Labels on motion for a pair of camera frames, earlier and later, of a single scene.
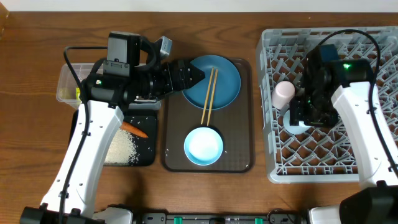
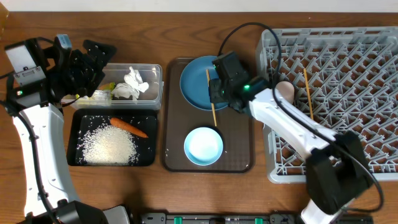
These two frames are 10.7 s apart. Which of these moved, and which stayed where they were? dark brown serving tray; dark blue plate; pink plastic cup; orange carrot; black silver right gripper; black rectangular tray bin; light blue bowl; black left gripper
Moved: black left gripper; black silver right gripper
Stayed: orange carrot; dark brown serving tray; black rectangular tray bin; light blue bowl; dark blue plate; pink plastic cup
